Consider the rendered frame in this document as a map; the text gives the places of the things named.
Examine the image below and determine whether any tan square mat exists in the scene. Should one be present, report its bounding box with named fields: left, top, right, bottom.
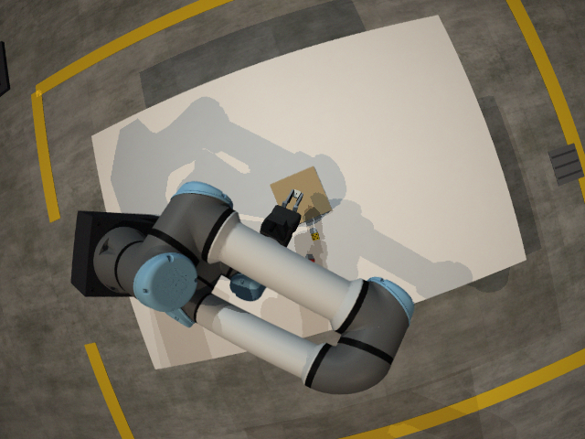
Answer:
left=270, top=166, right=332, bottom=224

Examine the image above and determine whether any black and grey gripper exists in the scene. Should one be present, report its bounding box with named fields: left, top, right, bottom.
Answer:
left=260, top=189, right=303, bottom=248

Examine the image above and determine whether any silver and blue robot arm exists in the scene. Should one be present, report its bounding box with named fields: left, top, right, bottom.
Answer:
left=93, top=181, right=414, bottom=394

